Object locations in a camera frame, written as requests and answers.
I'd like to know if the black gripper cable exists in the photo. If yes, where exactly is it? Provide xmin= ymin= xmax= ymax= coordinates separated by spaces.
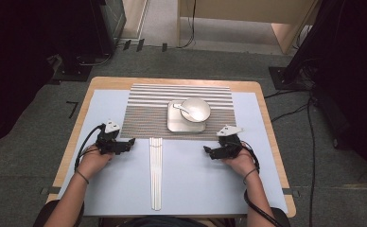
xmin=74 ymin=124 xmax=107 ymax=173
xmin=241 ymin=141 xmax=284 ymax=227

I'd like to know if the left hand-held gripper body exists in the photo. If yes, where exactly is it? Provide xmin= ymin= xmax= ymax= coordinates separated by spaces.
xmin=95 ymin=119 xmax=128 ymax=156

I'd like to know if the black floor cable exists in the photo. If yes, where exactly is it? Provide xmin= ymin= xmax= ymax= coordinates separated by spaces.
xmin=263 ymin=56 xmax=319 ymax=227
xmin=176 ymin=0 xmax=198 ymax=50

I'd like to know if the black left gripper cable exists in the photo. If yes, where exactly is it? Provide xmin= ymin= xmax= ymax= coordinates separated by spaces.
xmin=74 ymin=124 xmax=107 ymax=173

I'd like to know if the striped brown placemat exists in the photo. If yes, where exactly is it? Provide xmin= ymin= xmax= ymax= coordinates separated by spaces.
xmin=120 ymin=82 xmax=239 ymax=142

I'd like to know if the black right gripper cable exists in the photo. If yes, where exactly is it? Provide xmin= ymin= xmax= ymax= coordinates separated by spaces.
xmin=241 ymin=141 xmax=284 ymax=227

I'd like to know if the row of white chopsticks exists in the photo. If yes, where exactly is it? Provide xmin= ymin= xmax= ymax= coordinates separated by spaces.
xmin=149 ymin=136 xmax=164 ymax=212

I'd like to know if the person's left hand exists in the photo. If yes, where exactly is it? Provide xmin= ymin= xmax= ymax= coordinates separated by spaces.
xmin=77 ymin=144 xmax=115 ymax=182

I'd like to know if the dark curtain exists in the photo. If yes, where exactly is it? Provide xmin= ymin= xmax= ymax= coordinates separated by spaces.
xmin=0 ymin=0 xmax=62 ymax=151
xmin=285 ymin=0 xmax=367 ymax=187

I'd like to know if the black wristband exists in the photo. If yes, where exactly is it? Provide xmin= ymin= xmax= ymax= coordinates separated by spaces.
xmin=242 ymin=167 xmax=258 ymax=185
xmin=76 ymin=169 xmax=91 ymax=185

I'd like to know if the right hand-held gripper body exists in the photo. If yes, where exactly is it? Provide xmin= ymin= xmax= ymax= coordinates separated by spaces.
xmin=214 ymin=125 xmax=244 ymax=160

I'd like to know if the white ceramic spoon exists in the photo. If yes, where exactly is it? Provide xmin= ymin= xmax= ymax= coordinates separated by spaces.
xmin=172 ymin=103 xmax=205 ymax=123

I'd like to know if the black equipment stand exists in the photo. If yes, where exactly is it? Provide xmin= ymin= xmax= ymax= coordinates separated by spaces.
xmin=53 ymin=0 xmax=128 ymax=83

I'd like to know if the pale blue table mat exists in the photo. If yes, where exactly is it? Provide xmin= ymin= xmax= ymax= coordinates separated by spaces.
xmin=56 ymin=89 xmax=290 ymax=218

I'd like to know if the black stand base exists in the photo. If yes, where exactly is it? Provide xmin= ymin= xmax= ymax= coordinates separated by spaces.
xmin=268 ymin=65 xmax=300 ymax=91

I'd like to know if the person's right hand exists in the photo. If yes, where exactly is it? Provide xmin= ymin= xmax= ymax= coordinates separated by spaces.
xmin=221 ymin=147 xmax=257 ymax=179

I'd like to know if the light wooden desk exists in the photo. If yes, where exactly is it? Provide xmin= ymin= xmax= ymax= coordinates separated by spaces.
xmin=176 ymin=0 xmax=319 ymax=55

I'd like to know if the white ribbed bowl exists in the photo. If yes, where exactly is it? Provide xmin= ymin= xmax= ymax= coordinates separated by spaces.
xmin=179 ymin=96 xmax=212 ymax=124

